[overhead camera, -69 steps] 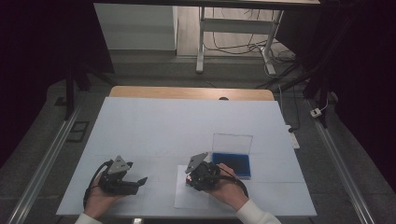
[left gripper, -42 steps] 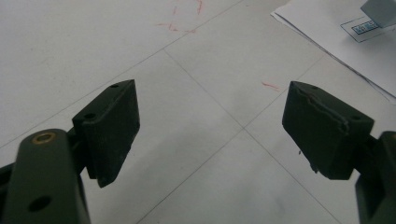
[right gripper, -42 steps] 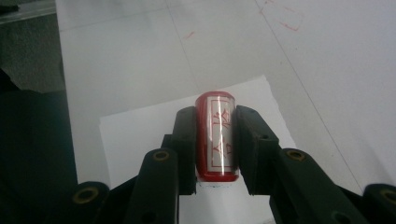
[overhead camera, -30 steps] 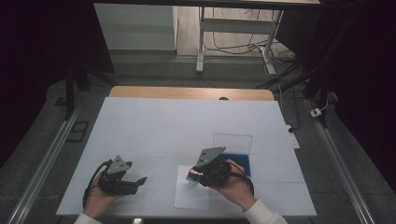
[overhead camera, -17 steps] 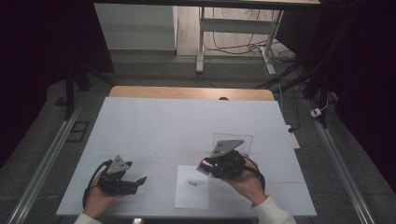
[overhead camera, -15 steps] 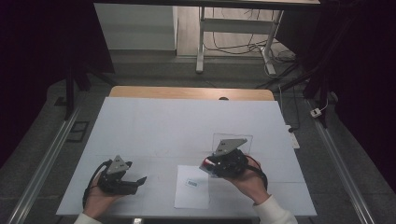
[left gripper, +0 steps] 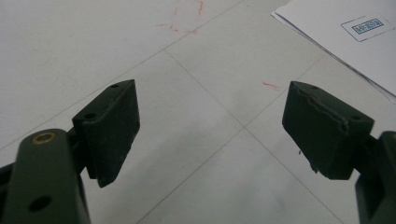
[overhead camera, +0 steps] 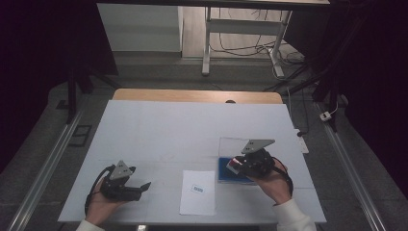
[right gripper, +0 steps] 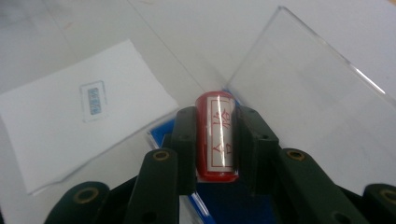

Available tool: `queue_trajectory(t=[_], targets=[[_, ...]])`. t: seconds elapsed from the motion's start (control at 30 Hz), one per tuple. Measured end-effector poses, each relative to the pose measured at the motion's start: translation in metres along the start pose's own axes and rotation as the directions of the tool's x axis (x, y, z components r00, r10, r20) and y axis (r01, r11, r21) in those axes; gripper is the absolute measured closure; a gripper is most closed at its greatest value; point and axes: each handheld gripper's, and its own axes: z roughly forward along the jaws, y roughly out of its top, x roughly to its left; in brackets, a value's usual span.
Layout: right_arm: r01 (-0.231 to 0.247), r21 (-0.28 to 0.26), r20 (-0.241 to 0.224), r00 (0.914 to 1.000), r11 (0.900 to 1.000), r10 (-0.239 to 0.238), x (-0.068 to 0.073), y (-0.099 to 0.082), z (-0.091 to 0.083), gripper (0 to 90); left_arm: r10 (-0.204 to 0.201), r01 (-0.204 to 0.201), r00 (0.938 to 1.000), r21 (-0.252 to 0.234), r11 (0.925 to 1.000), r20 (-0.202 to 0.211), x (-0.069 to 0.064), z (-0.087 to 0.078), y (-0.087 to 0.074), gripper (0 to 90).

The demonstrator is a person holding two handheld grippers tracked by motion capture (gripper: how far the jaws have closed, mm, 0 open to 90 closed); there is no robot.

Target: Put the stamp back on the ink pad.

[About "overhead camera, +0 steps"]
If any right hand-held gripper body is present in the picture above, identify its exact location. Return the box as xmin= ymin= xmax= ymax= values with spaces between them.
xmin=235 ymin=138 xmax=277 ymax=179

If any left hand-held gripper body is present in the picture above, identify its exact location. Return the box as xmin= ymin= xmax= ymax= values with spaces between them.
xmin=100 ymin=159 xmax=144 ymax=203

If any blue ink pad box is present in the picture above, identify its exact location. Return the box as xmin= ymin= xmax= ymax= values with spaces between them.
xmin=217 ymin=137 xmax=268 ymax=187

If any white paper sheet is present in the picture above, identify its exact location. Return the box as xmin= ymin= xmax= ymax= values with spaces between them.
xmin=178 ymin=169 xmax=217 ymax=217

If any person's right hand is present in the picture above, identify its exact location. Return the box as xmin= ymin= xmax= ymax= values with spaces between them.
xmin=254 ymin=158 xmax=293 ymax=207

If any person's left hand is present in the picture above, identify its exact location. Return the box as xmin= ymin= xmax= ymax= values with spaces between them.
xmin=85 ymin=179 xmax=128 ymax=227

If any large white table cover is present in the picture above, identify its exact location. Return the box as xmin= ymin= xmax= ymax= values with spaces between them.
xmin=57 ymin=99 xmax=328 ymax=225

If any person's left white sleeve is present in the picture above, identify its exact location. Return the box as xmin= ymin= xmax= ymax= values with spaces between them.
xmin=75 ymin=218 xmax=106 ymax=231

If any person's white sleeve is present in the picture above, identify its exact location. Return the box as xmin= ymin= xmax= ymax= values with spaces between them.
xmin=75 ymin=218 xmax=106 ymax=231
xmin=271 ymin=197 xmax=319 ymax=231

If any person's right white sleeve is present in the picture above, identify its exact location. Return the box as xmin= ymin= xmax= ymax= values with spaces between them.
xmin=271 ymin=197 xmax=319 ymax=231

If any black stand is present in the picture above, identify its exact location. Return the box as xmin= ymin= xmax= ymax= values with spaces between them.
xmin=64 ymin=62 xmax=120 ymax=125

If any white cabinet panel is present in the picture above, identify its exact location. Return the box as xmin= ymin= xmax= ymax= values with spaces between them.
xmin=96 ymin=3 xmax=185 ymax=53

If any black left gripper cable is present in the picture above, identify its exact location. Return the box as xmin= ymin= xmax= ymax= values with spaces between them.
xmin=84 ymin=164 xmax=115 ymax=217

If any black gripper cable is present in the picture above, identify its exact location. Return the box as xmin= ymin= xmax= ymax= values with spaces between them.
xmin=84 ymin=164 xmax=115 ymax=217
xmin=271 ymin=156 xmax=294 ymax=197

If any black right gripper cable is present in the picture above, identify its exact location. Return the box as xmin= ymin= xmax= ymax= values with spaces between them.
xmin=271 ymin=156 xmax=294 ymax=197

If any black floor frame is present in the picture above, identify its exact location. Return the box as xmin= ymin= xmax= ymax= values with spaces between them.
xmin=68 ymin=124 xmax=93 ymax=148

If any aluminium floor rail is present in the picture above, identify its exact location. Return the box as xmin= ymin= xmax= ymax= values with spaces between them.
xmin=316 ymin=101 xmax=388 ymax=231
xmin=6 ymin=107 xmax=85 ymax=231

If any tangle of black floor cables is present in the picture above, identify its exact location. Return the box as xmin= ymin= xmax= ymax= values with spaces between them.
xmin=210 ymin=8 xmax=307 ymax=66

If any white desk frame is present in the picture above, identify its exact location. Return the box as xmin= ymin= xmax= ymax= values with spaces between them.
xmin=201 ymin=6 xmax=293 ymax=79

